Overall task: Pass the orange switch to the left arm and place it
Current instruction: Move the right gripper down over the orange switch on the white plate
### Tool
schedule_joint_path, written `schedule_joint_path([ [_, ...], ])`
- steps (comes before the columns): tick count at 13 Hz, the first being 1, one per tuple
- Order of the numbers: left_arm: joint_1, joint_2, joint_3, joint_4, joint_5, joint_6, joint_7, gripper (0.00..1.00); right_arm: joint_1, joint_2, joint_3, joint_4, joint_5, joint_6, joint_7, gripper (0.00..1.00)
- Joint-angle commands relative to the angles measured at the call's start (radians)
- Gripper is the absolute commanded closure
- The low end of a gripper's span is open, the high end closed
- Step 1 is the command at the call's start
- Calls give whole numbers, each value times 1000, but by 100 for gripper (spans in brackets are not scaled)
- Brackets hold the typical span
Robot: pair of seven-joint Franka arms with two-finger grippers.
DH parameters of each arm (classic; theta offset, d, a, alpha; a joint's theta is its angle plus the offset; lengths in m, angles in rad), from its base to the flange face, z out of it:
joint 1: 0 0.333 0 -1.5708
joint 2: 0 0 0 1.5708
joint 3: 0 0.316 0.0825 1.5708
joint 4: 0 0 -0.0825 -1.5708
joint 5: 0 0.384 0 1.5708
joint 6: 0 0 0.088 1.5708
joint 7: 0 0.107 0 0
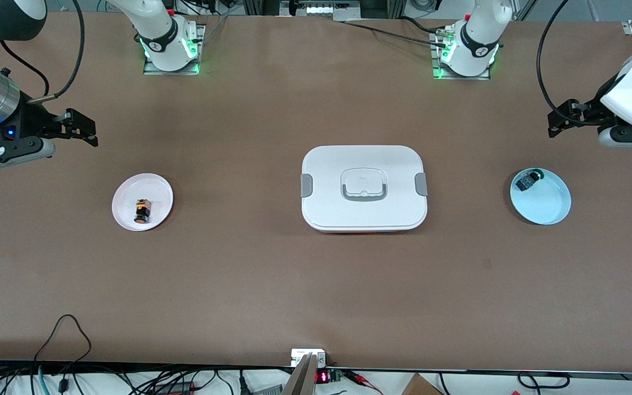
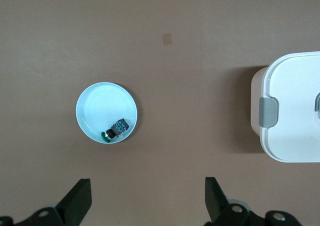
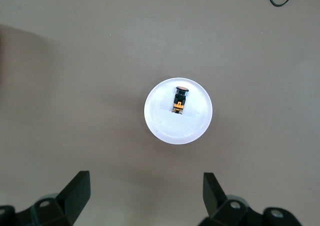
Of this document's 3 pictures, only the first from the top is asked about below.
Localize orange black switch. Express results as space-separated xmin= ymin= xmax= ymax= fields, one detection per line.
xmin=134 ymin=199 xmax=154 ymax=224

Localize white lunch box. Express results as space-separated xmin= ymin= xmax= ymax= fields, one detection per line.
xmin=300 ymin=145 xmax=428 ymax=234

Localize brown cardboard box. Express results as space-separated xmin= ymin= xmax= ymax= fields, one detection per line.
xmin=401 ymin=373 xmax=443 ymax=395

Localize light blue round plate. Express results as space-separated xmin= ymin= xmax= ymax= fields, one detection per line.
xmin=510 ymin=168 xmax=572 ymax=225

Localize pink round plate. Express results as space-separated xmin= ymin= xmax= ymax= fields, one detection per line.
xmin=111 ymin=173 xmax=174 ymax=232

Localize silver metal equipment rack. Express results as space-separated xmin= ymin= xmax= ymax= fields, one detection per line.
xmin=280 ymin=0 xmax=362 ymax=21

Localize black power adapter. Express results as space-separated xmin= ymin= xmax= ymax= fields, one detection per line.
xmin=154 ymin=381 xmax=199 ymax=395

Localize red black clip leads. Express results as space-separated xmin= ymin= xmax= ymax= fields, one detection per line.
xmin=343 ymin=370 xmax=383 ymax=395

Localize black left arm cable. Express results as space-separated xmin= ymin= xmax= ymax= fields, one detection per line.
xmin=537 ymin=0 xmax=572 ymax=113

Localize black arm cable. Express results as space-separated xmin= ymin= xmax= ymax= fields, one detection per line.
xmin=0 ymin=0 xmax=86 ymax=105
xmin=537 ymin=0 xmax=572 ymax=113

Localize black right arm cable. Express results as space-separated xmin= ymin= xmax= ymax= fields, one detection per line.
xmin=0 ymin=0 xmax=86 ymax=105

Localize looped black cable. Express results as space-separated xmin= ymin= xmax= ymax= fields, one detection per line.
xmin=33 ymin=314 xmax=93 ymax=379

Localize thin black cable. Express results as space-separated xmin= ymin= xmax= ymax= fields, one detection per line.
xmin=343 ymin=21 xmax=448 ymax=49

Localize grey lunch box handle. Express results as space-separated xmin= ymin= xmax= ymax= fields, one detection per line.
xmin=341 ymin=167 xmax=389 ymax=202

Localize coiled black cable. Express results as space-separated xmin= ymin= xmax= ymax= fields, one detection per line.
xmin=518 ymin=372 xmax=571 ymax=389

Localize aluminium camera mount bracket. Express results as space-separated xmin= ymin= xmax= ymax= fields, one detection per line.
xmin=283 ymin=348 xmax=328 ymax=395

